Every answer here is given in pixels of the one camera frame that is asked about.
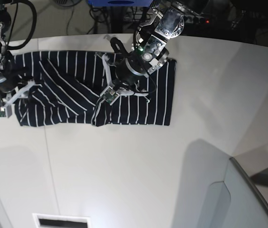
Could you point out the navy white striped t-shirt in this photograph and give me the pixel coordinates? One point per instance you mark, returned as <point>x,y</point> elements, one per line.
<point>68,90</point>

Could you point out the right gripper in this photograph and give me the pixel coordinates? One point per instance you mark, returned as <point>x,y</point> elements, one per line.
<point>17,87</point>

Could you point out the power strip with red light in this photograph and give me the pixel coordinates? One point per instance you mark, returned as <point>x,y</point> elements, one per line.
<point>199,20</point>

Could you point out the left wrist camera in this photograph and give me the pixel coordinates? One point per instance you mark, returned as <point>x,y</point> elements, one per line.
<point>110,95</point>

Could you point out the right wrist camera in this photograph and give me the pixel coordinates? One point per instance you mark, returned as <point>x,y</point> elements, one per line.
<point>5,111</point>

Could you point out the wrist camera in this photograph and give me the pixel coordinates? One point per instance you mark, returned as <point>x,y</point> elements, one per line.
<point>5,111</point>
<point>110,95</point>

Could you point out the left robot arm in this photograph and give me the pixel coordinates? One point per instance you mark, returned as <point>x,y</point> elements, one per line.
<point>148,53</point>

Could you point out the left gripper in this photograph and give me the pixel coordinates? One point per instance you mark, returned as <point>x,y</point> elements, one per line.
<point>121,75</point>

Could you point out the blue plastic bin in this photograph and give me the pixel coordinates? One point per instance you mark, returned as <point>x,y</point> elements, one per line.
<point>120,3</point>

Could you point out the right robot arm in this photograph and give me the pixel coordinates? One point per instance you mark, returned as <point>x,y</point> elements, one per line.
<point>7,63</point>

